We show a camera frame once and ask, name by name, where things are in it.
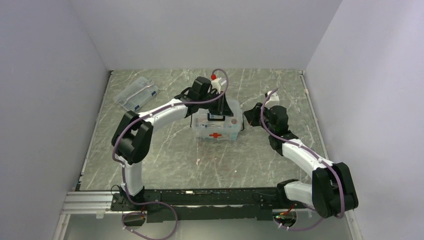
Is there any black front rail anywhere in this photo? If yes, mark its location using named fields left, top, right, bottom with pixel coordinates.
left=110, top=187, right=301, bottom=223

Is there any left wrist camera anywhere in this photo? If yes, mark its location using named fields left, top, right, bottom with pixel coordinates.
left=210, top=74, right=227, bottom=94

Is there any clear box with blue latches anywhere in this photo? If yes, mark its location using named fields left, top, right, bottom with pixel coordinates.
left=113, top=76, right=159, bottom=113

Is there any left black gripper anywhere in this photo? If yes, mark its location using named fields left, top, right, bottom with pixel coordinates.
left=199, top=91, right=234, bottom=117

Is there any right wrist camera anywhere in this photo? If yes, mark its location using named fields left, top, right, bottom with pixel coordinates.
left=264, top=91, right=280, bottom=109

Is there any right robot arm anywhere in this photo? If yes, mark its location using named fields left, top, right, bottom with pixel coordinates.
left=243, top=102, right=359, bottom=219

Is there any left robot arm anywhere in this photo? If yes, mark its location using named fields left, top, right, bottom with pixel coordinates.
left=111, top=74, right=233, bottom=210

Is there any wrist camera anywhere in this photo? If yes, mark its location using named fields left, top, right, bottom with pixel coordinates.
left=264, top=91, right=280, bottom=109
left=210, top=74, right=227, bottom=94

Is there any clear medicine kit box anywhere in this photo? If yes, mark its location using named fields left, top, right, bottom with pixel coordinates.
left=190, top=98, right=245, bottom=141

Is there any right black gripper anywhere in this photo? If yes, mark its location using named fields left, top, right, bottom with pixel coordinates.
left=243, top=102, right=275, bottom=135

